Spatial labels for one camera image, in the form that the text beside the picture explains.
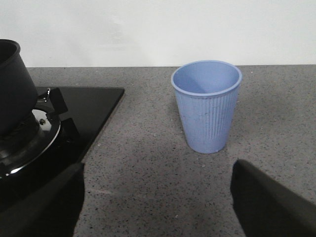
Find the light blue ribbed cup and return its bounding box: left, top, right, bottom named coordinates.
left=171, top=60, right=242, bottom=154

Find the black glass gas stove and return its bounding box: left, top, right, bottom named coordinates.
left=0, top=87, right=124, bottom=212

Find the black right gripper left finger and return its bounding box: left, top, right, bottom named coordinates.
left=0, top=163, right=84, bottom=237

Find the dark blue cooking pot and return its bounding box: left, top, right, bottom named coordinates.
left=0, top=39, right=38, bottom=135

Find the black pot support grate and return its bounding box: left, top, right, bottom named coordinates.
left=0, top=88, right=79, bottom=179

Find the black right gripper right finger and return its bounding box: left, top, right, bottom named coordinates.
left=230, top=159, right=316, bottom=237

